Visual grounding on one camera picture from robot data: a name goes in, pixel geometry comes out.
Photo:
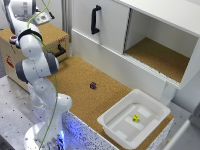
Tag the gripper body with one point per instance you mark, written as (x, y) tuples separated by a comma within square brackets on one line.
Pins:
[(41, 19)]

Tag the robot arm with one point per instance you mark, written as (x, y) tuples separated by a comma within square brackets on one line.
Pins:
[(35, 68)]

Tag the white sliding door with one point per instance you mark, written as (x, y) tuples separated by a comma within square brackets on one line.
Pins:
[(111, 25)]

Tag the purple block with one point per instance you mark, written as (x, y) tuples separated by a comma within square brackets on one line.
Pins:
[(93, 85)]

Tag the white cabinet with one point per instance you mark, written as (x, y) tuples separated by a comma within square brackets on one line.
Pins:
[(156, 53)]

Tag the yellow block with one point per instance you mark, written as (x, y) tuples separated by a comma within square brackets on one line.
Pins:
[(136, 118)]

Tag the white plastic box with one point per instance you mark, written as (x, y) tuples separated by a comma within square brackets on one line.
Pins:
[(133, 130)]

